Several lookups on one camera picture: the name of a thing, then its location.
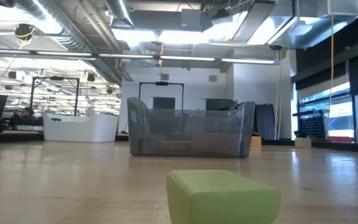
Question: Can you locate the ceiling cable reel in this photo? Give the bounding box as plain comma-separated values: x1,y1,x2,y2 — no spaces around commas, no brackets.
13,22,37,42

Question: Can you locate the red box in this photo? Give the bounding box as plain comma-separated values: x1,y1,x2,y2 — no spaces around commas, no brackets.
327,136,353,144

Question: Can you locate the black aluminium table frame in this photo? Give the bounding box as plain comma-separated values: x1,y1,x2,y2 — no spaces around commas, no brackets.
0,130,358,154

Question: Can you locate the dark folded panel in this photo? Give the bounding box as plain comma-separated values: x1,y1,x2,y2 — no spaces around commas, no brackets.
254,103,276,141

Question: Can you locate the round metal duct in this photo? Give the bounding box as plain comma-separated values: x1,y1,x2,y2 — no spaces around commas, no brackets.
104,0,135,28

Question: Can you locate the black metal frame stand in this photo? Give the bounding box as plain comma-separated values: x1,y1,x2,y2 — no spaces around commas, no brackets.
27,76,81,125

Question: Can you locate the black frame with camera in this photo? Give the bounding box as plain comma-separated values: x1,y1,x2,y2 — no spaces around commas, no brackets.
138,81,185,110

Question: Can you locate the black pegboard cart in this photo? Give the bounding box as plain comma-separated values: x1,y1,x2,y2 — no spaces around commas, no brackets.
292,109,329,139

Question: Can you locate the grey translucent plastic bin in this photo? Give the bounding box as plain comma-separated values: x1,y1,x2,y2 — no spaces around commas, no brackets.
126,97,256,157

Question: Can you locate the green block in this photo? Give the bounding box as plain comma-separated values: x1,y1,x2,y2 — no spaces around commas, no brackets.
166,169,282,224

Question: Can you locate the rectangular metal duct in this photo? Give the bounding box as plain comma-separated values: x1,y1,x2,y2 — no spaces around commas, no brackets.
203,0,358,50

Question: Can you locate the white plastic bin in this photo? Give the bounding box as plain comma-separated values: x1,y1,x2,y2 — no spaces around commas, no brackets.
42,112,119,143

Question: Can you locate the person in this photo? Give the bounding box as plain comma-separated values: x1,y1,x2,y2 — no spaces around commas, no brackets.
10,106,42,127

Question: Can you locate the orange block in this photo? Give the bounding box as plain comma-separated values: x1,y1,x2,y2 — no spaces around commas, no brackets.
249,136,262,152

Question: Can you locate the black wall screen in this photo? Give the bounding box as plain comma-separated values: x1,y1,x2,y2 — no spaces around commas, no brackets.
152,96,177,110

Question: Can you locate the small natural wood block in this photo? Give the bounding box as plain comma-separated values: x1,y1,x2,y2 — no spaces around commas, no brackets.
294,137,313,149

